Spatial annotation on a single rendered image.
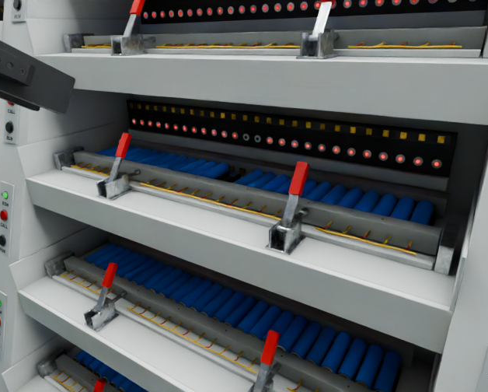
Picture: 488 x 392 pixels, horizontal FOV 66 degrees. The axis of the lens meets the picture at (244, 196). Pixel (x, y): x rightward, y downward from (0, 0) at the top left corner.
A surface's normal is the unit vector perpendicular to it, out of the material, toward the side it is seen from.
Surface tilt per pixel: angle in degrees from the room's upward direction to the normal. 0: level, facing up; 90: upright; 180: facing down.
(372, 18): 109
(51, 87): 90
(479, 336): 90
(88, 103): 90
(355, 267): 19
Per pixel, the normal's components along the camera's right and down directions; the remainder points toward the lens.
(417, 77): -0.54, 0.35
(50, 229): 0.84, 0.20
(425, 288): -0.03, -0.91
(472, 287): -0.51, 0.04
